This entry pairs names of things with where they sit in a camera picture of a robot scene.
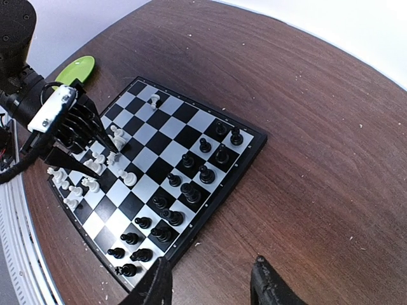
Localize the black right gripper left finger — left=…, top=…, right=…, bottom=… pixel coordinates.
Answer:
left=119, top=257, right=173, bottom=305

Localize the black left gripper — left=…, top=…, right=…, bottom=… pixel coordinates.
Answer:
left=18, top=79, right=119, bottom=180

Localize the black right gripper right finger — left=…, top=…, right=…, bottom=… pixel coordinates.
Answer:
left=250, top=255, right=307, bottom=305

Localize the black white chessboard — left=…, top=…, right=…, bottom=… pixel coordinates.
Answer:
left=48, top=77, right=267, bottom=291

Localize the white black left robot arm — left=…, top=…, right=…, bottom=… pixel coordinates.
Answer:
left=1, top=1, right=119, bottom=184

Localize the black rook piece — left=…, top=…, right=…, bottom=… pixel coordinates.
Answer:
left=114, top=263, right=138, bottom=277

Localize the white rook piece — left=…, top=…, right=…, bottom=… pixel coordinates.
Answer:
left=81, top=178, right=100, bottom=193
left=47, top=167, right=66, bottom=184

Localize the black queen piece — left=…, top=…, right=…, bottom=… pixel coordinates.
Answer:
left=160, top=209, right=184, bottom=226

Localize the green plate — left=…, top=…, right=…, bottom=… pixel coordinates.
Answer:
left=55, top=55, right=95, bottom=85

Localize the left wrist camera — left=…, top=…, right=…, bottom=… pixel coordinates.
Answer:
left=27, top=85, right=77, bottom=133

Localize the aluminium front rail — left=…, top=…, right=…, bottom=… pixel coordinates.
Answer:
left=1, top=175, right=64, bottom=304

